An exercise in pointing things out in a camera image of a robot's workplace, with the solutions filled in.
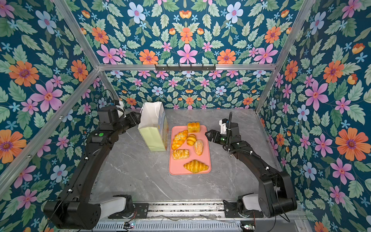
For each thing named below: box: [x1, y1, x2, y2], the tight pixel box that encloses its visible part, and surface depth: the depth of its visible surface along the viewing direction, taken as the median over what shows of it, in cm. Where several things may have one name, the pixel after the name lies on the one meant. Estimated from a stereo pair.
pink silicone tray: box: [169, 121, 212, 175], surface depth 95 cm
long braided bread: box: [171, 129, 188, 150], surface depth 100 cm
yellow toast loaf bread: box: [187, 122, 200, 133], surface depth 104 cm
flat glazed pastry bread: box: [171, 148, 190, 160], surface depth 92 cm
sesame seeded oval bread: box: [194, 139, 204, 157], surface depth 95 cm
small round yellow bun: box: [186, 133, 198, 146], surface depth 100 cm
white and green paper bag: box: [137, 101, 169, 152], surface depth 88 cm
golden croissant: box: [183, 159, 209, 174], surface depth 87 cm
